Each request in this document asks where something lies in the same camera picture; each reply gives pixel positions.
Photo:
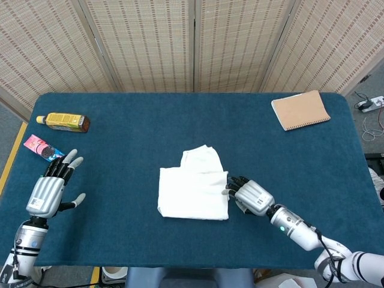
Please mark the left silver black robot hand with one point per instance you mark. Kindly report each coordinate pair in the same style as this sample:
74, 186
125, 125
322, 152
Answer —
45, 195

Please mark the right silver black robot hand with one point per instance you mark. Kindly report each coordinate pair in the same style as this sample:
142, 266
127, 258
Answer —
253, 196

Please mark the white T-shirt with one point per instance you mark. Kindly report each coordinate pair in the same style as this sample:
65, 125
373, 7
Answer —
192, 195

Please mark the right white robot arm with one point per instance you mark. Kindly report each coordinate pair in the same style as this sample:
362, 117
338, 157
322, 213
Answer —
297, 229

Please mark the pink blue cookie package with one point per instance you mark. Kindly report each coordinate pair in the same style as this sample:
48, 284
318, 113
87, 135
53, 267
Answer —
37, 145

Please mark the yellow label tea bottle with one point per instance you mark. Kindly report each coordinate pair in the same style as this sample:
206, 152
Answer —
63, 120

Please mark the white paper sheet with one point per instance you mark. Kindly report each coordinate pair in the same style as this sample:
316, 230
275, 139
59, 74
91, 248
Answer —
288, 282

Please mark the brown spiral notebook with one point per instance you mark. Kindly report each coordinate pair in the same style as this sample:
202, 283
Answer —
300, 109

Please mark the white cup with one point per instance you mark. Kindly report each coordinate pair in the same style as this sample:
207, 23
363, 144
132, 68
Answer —
114, 273

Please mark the blue grey seat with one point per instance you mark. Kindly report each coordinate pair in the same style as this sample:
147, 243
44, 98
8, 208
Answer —
186, 277

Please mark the white bag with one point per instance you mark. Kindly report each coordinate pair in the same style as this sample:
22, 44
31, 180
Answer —
378, 186

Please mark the black box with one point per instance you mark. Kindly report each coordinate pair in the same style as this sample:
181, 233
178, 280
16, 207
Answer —
376, 160

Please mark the white power strip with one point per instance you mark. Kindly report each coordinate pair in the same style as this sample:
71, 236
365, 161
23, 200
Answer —
373, 103

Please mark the woven folding screen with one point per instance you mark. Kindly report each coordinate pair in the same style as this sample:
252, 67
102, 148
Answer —
150, 45

